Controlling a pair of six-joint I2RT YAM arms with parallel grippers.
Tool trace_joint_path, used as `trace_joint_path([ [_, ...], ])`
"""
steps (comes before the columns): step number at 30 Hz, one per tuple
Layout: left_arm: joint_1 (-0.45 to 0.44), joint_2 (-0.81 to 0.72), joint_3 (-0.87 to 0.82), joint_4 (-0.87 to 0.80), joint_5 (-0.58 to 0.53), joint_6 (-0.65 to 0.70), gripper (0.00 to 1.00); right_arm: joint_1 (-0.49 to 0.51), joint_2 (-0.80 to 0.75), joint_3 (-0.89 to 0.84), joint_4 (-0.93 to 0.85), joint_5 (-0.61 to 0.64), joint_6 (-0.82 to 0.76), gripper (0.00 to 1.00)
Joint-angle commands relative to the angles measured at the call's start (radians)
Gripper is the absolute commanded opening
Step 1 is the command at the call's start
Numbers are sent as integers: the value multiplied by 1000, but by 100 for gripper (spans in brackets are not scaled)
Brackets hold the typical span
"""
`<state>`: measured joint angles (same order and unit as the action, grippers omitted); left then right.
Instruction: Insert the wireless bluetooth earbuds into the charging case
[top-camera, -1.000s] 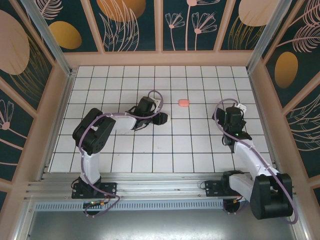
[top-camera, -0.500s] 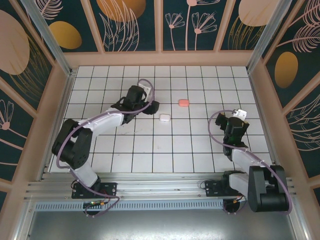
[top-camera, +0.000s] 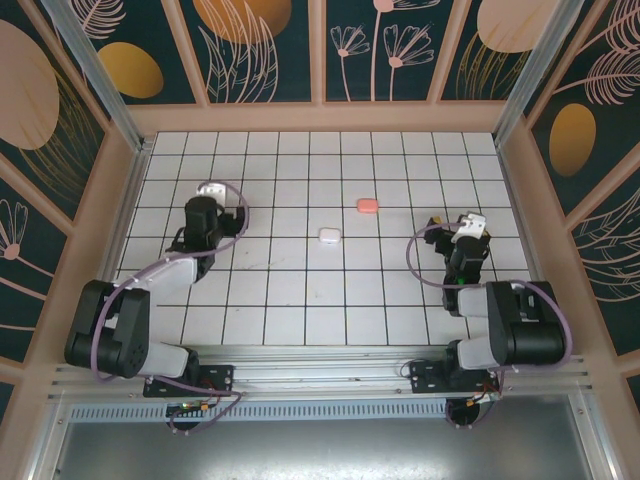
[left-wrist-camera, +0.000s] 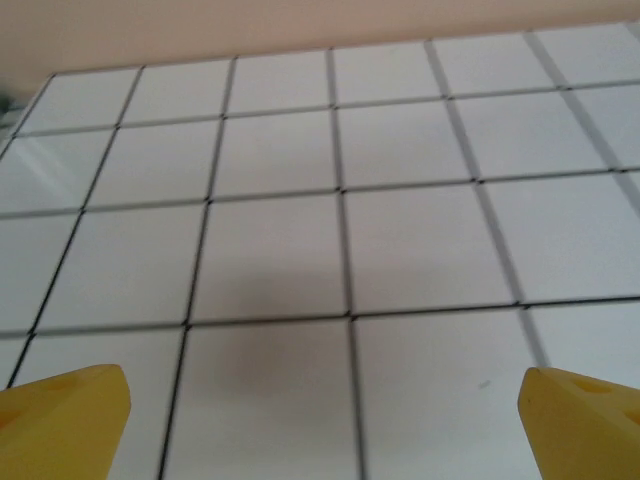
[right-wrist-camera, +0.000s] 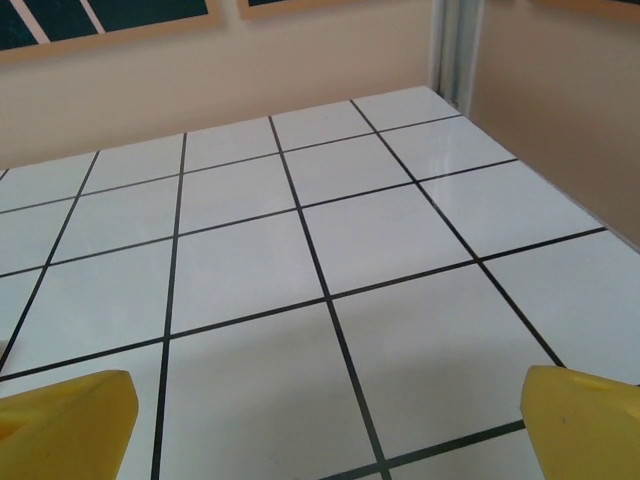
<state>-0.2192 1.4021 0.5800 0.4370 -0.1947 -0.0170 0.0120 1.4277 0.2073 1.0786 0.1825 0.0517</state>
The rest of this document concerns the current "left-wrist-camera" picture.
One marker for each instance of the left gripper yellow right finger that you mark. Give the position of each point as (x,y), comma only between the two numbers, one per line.
(585,430)

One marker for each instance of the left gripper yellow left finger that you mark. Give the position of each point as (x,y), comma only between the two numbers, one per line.
(60,430)

